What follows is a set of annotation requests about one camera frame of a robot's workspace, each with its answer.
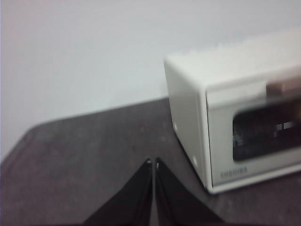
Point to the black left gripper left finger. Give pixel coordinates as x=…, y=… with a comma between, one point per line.
x=131, y=202

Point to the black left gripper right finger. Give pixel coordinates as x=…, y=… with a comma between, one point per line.
x=174, y=202

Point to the white Toshiba toaster oven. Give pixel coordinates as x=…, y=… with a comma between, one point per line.
x=183, y=106

